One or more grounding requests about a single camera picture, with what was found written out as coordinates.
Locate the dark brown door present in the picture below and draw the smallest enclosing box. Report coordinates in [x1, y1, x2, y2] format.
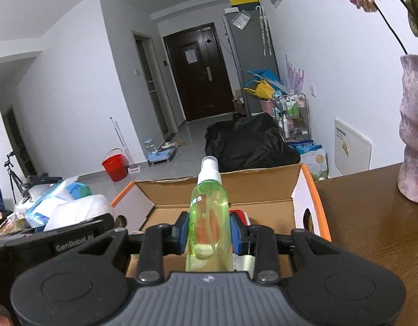
[162, 23, 236, 123]

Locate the yellow bag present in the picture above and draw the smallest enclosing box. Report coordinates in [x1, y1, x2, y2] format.
[243, 80, 275, 101]

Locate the clear plastic bag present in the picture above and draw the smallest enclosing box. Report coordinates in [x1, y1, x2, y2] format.
[231, 11, 251, 30]

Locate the purple decorative plant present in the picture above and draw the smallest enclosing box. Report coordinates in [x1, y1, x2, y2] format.
[285, 54, 306, 94]

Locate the grey refrigerator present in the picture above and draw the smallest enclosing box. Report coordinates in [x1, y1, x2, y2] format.
[223, 7, 281, 116]

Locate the red cardboard box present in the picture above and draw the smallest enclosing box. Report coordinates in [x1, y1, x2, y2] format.
[110, 164, 332, 279]

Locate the blue tissue pack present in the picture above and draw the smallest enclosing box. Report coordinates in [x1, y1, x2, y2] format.
[25, 176, 94, 228]

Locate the green spray bottle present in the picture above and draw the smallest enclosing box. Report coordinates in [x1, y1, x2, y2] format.
[185, 155, 235, 272]

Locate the grey tape roll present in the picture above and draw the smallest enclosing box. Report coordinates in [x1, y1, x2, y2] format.
[233, 254, 257, 277]

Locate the black bag on floor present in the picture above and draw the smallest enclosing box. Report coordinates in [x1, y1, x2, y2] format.
[205, 113, 301, 173]

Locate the white mop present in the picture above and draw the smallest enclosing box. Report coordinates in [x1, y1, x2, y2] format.
[109, 116, 142, 174]

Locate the pink textured vase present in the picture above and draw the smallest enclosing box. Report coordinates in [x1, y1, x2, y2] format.
[397, 54, 418, 206]

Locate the white folded umbrella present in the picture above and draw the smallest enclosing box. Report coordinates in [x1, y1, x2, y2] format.
[256, 5, 273, 57]

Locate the red and white lint brush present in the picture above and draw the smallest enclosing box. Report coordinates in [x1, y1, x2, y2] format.
[229, 210, 251, 226]

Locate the blue bag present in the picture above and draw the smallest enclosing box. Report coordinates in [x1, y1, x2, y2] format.
[248, 69, 282, 89]

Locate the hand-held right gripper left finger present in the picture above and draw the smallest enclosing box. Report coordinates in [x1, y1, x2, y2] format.
[78, 212, 189, 284]

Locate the white pet food bag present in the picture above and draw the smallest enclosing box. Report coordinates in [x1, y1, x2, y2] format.
[287, 141, 329, 181]

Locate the blue pet feeder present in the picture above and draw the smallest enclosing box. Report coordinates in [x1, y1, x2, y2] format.
[144, 138, 177, 165]

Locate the black tripod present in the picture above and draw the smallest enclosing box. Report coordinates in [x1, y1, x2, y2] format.
[4, 153, 26, 204]

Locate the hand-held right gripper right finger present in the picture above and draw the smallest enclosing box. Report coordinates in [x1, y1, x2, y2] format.
[229, 212, 342, 286]

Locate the clear plastic food container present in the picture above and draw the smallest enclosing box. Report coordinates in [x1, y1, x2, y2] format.
[0, 211, 29, 236]

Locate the metal trolley with bottles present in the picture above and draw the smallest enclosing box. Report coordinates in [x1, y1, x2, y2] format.
[273, 92, 312, 143]

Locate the red bucket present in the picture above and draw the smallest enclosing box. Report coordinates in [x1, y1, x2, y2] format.
[101, 148, 127, 182]

